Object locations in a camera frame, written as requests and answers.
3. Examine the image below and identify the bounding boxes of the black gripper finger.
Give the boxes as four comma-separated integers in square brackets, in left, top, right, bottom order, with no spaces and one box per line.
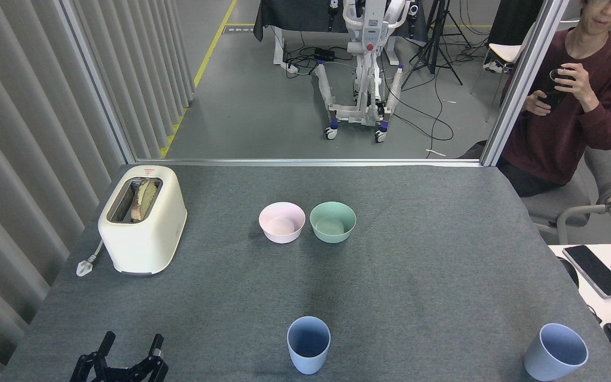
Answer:
[70,331,116,382]
[123,334,170,382]

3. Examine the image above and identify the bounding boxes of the blue plastic cup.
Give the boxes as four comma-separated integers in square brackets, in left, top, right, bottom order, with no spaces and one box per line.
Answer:
[523,323,589,381]
[287,316,331,375]

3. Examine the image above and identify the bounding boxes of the black cup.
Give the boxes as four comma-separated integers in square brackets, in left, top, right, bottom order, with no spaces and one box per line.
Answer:
[542,68,577,110]

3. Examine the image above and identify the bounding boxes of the person's right hand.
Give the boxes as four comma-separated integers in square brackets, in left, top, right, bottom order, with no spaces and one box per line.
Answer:
[524,89,553,117]

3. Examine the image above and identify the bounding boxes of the person's left hand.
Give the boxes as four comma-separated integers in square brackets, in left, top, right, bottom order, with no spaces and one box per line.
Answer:
[556,63,600,113]

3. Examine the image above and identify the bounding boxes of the cream white toaster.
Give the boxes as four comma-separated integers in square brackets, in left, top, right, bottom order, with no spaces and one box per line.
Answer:
[98,165,187,275]

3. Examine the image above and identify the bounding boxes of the toasted bread slice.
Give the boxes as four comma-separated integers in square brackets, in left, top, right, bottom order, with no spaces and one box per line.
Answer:
[130,179,158,222]

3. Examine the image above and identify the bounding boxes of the pink bowl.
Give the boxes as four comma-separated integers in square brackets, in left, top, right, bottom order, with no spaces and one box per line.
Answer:
[259,202,306,244]

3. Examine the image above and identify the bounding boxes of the grey pleated curtain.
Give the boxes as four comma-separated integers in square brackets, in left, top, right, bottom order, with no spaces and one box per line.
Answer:
[0,0,195,382]

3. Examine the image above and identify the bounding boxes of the green bowl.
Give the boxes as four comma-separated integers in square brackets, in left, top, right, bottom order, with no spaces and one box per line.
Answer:
[310,201,357,244]

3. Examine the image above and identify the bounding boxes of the table with black cloth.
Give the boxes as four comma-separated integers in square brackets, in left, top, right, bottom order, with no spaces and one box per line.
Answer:
[253,0,428,43]

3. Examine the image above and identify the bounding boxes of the white stand on wheels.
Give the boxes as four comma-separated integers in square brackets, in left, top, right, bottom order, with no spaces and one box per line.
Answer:
[312,0,420,144]

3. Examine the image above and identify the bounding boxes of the black computer mouse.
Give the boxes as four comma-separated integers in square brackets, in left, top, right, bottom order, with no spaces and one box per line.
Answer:
[556,256,580,290]

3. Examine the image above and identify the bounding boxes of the black tripod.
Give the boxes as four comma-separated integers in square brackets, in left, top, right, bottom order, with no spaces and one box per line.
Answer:
[401,0,473,90]

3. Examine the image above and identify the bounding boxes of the black smartphone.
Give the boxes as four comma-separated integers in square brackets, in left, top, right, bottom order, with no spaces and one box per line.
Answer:
[562,245,611,299]

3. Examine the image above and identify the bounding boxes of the person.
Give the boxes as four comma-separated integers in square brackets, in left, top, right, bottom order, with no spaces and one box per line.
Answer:
[457,0,611,198]

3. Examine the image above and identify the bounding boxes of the white chair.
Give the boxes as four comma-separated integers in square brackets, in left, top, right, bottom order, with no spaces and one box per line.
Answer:
[470,21,537,124]

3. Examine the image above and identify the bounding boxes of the grey office chair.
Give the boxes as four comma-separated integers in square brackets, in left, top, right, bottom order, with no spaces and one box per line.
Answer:
[520,103,611,246]

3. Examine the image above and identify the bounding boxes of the white power cord with plug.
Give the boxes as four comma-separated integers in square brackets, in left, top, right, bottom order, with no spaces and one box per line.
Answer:
[76,240,104,277]

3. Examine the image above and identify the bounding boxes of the silver aluminium rail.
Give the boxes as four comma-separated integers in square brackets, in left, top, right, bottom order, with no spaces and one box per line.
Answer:
[136,158,482,168]

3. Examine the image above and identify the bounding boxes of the silver aluminium post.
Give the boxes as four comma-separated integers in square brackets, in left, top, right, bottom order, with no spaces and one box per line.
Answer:
[479,0,570,167]
[54,0,138,165]

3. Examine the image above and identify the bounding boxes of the black floor cable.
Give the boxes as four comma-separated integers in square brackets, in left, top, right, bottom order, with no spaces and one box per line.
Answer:
[380,53,456,143]

